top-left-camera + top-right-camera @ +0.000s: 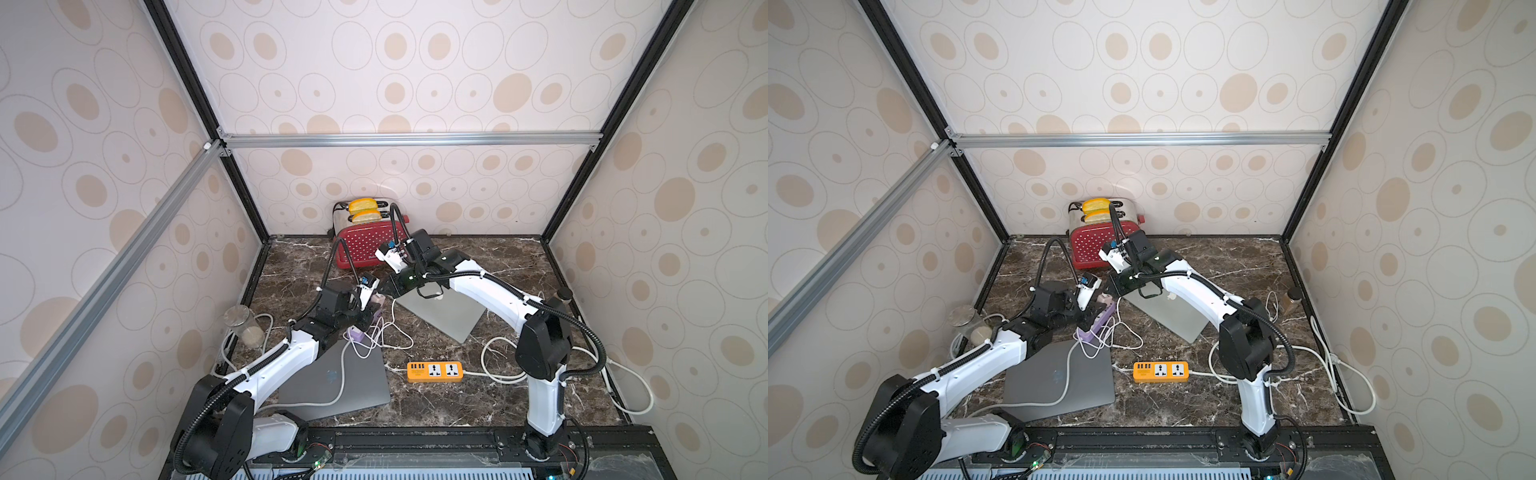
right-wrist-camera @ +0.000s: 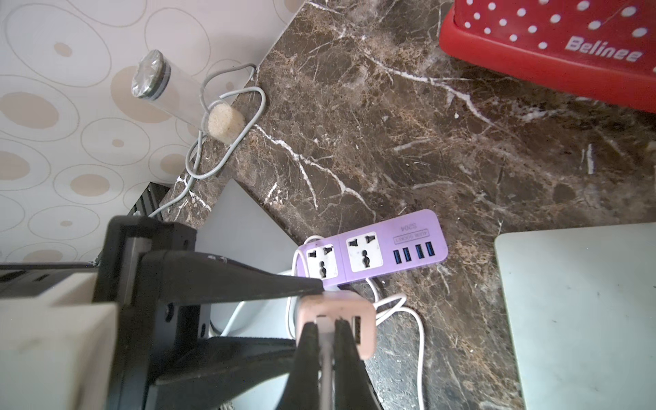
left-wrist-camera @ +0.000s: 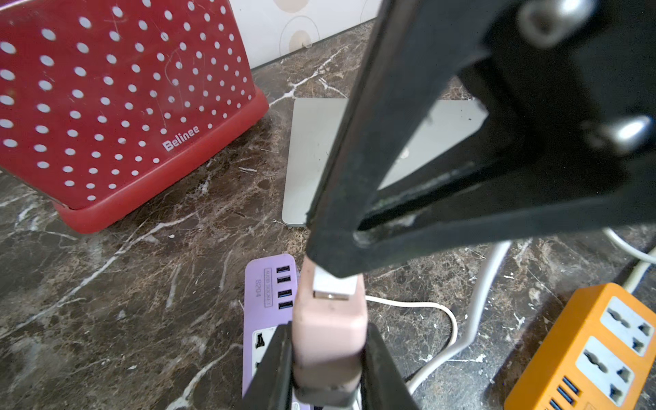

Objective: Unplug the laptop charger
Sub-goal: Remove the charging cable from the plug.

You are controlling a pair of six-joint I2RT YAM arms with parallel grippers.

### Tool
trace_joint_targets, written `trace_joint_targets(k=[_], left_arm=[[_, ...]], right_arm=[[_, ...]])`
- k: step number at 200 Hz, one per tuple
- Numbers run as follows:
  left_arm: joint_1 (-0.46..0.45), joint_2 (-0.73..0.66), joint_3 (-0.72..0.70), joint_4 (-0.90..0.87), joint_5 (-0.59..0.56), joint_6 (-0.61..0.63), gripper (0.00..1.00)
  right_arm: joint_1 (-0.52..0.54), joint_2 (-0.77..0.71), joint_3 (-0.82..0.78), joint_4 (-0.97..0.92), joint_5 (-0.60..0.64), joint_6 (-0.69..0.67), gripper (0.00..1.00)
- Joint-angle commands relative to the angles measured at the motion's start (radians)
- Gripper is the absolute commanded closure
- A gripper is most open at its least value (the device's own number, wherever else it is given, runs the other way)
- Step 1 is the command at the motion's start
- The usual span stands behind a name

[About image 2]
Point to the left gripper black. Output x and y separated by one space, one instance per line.
147 270

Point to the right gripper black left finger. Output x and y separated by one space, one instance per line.
302 387

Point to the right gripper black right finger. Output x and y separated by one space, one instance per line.
353 387

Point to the pink charger adapter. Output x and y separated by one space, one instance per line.
343 304

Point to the silver apple laptop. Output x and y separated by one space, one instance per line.
581 310

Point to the purple power strip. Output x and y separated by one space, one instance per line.
406 242

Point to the glass jar with metal lid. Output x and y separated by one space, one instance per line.
165 86

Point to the red polka dot toaster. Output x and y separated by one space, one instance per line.
603 50

